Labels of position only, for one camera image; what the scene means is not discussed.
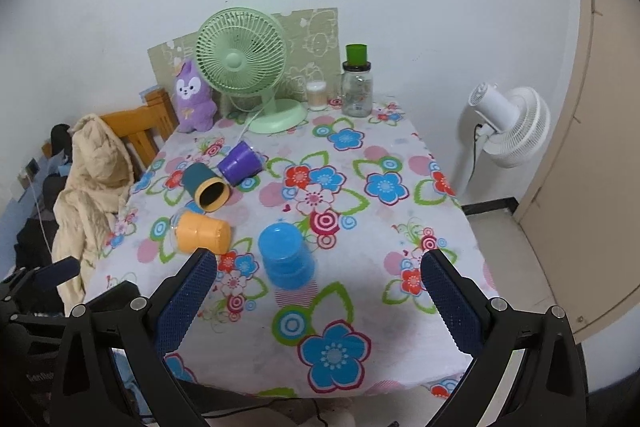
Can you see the beige padded jacket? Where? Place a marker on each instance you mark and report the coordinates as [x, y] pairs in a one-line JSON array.
[[90, 187]]

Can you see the white standing fan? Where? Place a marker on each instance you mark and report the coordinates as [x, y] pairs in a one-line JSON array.
[[515, 127]]

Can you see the beige wardrobe door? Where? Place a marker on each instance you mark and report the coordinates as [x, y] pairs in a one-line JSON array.
[[600, 157]]

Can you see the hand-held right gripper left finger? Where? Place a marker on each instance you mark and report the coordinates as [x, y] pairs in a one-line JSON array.
[[185, 302]]

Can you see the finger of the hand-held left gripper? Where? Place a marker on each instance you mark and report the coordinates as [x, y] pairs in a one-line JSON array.
[[57, 271]]

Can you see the green desk fan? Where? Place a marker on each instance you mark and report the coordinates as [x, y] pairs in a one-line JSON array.
[[240, 52]]

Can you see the blue plastic cup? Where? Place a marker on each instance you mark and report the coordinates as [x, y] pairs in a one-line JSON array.
[[285, 257]]

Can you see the black baseboard strip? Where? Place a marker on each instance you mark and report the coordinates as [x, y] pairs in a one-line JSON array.
[[487, 207]]

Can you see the dark teal cup orange inside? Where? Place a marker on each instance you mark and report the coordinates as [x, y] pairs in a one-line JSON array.
[[202, 184]]

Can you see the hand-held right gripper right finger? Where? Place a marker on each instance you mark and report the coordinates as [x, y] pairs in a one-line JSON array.
[[450, 302]]

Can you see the purple plush toy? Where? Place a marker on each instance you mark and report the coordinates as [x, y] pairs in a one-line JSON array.
[[192, 99]]

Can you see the green cup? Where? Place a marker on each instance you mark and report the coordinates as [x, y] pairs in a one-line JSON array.
[[357, 53]]

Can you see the orange plastic cup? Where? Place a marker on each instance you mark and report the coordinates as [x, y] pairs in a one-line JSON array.
[[205, 232]]

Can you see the glass jar with green cap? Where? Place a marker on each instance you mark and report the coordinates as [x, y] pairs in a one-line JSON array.
[[357, 92]]

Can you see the black clothing pile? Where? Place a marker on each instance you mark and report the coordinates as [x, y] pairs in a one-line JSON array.
[[32, 239]]

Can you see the clear cotton swab container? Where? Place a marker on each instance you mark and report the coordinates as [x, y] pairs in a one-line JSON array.
[[316, 96]]

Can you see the floral tablecloth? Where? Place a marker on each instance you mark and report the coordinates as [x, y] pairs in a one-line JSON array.
[[380, 232]]

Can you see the purple plastic cup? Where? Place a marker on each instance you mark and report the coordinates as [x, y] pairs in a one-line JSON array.
[[240, 162]]

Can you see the wooden chair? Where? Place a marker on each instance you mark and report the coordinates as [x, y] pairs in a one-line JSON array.
[[150, 127]]

